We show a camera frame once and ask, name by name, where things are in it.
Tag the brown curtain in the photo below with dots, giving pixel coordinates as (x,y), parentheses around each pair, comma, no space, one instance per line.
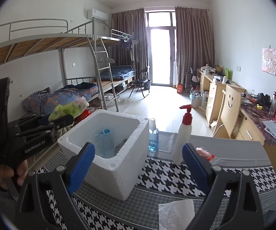
(193,48)
(128,28)

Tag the houndstooth table cloth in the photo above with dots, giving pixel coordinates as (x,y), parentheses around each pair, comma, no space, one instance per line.
(176,179)

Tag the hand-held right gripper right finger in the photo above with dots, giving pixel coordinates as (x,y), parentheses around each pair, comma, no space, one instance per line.
(198,170)

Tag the orange container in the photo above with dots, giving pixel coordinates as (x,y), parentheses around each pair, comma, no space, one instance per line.
(180,88)

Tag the person's left hand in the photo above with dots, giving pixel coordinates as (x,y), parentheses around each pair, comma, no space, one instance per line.
(4,176)

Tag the white waste bin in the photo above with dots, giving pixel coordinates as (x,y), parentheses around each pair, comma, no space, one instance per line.
(196,100)

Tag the grey purple crumpled cloth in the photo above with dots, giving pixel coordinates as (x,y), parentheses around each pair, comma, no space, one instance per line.
(34,99)

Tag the white tissue paper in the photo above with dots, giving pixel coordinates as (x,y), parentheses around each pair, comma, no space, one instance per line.
(176,215)

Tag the black metal rack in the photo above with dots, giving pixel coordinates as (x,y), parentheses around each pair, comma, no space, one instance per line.
(192,80)

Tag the pink cartoon wall poster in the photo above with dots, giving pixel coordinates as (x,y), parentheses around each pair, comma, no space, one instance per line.
(270,62)

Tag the clear water jug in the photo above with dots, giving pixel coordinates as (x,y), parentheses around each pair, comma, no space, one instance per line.
(192,90)

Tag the wooden chair with smiley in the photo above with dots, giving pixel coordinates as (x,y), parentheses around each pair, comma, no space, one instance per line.
(231,110)

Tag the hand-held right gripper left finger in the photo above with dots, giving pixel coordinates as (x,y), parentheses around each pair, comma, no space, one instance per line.
(80,170)

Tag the large grey metal bunk bed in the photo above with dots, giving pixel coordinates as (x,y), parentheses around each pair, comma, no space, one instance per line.
(44,43)

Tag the dark blue bedding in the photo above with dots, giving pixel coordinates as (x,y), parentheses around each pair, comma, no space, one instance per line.
(122,71)

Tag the black headphones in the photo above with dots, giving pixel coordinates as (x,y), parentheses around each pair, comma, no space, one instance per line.
(264,99)

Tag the blue liquid spray bottle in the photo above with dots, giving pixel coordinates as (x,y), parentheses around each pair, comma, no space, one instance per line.
(153,140)

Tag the white pump bottle red cap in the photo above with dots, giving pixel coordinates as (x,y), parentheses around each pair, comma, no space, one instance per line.
(182,139)

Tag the red plastic bag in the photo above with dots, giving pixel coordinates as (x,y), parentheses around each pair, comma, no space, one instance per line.
(86,113)

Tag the wooden desk with drawers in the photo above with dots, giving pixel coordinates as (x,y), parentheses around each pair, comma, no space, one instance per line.
(214,95)

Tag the black folding chair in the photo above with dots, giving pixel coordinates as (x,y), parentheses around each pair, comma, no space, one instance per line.
(139,81)

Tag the small grey metal bunk bed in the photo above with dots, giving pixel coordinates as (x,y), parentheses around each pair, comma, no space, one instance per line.
(118,76)

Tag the red snack packet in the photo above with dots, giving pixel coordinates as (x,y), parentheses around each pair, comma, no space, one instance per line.
(205,153)

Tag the dark hanging clothes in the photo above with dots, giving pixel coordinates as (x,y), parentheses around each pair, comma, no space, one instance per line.
(126,45)

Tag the green white plastic packet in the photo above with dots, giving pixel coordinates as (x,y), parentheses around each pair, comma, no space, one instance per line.
(68,107)

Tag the green paper bag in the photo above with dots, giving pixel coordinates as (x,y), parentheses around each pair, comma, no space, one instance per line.
(227,73)

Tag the glass balcony door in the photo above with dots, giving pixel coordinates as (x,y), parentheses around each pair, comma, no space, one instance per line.
(160,57)

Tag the blue orange plaid quilt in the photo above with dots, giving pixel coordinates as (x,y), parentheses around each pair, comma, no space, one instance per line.
(66,95)

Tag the steel water bottle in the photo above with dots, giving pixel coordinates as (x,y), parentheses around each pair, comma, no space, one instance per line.
(274,104)

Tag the white foam box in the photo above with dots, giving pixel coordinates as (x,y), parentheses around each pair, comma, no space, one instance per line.
(118,172)

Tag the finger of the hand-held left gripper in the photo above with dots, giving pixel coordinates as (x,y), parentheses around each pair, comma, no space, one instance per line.
(63,119)
(56,129)

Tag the white cardboard box green print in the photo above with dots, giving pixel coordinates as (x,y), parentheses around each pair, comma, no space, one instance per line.
(206,100)

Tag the white air conditioner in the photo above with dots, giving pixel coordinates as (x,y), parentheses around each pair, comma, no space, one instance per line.
(97,14)

